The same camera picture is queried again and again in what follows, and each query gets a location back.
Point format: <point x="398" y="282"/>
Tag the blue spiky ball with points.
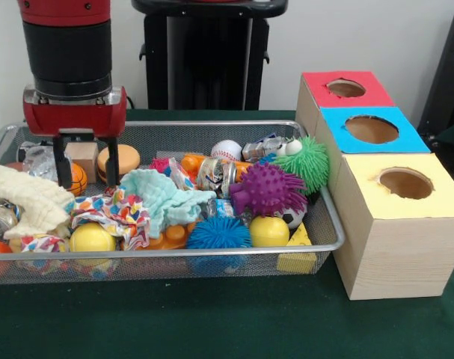
<point x="219" y="232"/>

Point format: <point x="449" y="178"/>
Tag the shallow clear mesh bin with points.
<point x="174" y="267"/>

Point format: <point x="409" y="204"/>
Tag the silver toy robot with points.
<point x="262" y="147"/>

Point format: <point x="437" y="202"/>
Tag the cream white cloth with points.
<point x="28" y="198"/>

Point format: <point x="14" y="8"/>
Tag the purple spiky toy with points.
<point x="267" y="190"/>

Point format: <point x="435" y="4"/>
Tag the yellow ball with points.
<point x="92" y="239"/>

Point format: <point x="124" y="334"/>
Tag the wooden box with three holes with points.
<point x="395" y="254"/>

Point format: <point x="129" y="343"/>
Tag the crushed silver drink can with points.
<point x="216" y="174"/>

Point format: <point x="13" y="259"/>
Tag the green spiky ball with eyes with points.
<point x="309" y="164"/>

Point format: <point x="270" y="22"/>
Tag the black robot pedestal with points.
<point x="196" y="56"/>

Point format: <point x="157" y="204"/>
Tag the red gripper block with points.
<point x="77" y="116"/>

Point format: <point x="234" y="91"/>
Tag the black chair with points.
<point x="447" y="75"/>

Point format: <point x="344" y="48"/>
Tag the light blue cloth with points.
<point x="163" y="200"/>

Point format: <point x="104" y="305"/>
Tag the colourful patterned cloth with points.
<point x="110" y="215"/>

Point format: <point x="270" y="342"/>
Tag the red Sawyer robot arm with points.
<point x="69" y="48"/>

